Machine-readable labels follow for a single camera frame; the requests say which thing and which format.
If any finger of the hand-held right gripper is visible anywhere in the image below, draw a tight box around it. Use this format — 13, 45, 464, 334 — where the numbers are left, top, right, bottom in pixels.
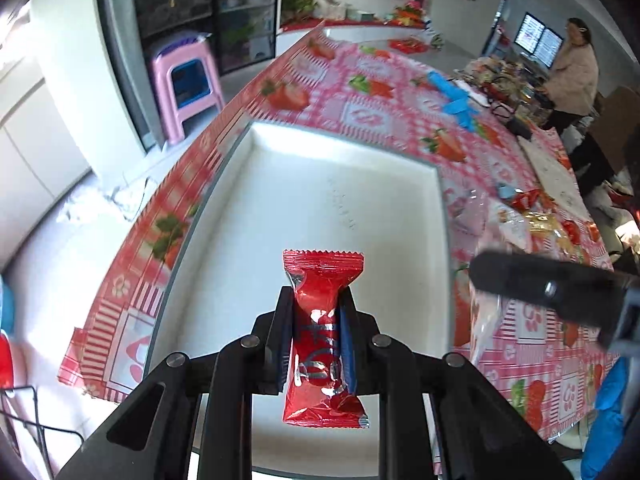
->
470, 250, 626, 333

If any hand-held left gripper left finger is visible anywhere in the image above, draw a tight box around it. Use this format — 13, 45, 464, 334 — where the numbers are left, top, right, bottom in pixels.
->
57, 285, 296, 480

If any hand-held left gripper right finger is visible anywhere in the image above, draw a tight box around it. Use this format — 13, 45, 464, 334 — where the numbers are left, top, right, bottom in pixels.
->
337, 292, 573, 480

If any red snack packet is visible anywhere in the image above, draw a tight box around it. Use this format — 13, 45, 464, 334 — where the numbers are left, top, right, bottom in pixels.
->
281, 249, 371, 429
510, 187, 543, 211

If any white box with grey rim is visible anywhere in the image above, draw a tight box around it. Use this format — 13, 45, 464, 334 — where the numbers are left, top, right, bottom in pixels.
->
142, 120, 456, 478

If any person's right hand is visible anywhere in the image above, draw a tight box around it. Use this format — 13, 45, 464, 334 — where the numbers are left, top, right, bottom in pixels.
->
582, 360, 633, 480

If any yellow biscuit packet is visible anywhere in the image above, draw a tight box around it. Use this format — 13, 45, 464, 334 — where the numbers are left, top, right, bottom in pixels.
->
522, 210, 586, 256

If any white printed booklet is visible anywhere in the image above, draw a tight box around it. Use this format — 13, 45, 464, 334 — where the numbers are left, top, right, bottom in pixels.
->
517, 137, 591, 221

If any blue disposable glove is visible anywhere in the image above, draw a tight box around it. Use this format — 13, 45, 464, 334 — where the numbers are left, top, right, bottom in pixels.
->
445, 97, 483, 129
425, 71, 471, 98

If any pile of assorted goods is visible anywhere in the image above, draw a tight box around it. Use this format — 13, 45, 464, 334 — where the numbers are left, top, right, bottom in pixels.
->
462, 55, 556, 121

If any crumpled white plastic sheet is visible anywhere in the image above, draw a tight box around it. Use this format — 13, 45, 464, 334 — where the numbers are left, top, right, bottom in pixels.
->
57, 175, 151, 223

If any window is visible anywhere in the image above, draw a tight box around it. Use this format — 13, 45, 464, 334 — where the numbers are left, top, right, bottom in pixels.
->
515, 12, 565, 68

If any pink plastic stool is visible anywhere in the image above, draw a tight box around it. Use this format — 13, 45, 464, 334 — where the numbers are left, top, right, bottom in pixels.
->
146, 30, 226, 146

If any red flower arrangement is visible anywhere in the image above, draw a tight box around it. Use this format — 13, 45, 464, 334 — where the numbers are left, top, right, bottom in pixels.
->
390, 1, 431, 28

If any white cabinet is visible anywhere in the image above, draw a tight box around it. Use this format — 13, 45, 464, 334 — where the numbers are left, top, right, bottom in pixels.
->
0, 0, 101, 271

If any green potted plant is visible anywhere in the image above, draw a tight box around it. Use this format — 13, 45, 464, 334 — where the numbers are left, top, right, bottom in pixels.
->
280, 0, 318, 26

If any glass door cabinet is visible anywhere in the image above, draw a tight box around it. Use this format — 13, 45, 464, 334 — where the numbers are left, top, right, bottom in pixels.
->
95, 0, 281, 151

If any black wire rack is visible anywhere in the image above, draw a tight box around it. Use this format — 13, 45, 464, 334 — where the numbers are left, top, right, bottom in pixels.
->
0, 385, 83, 480

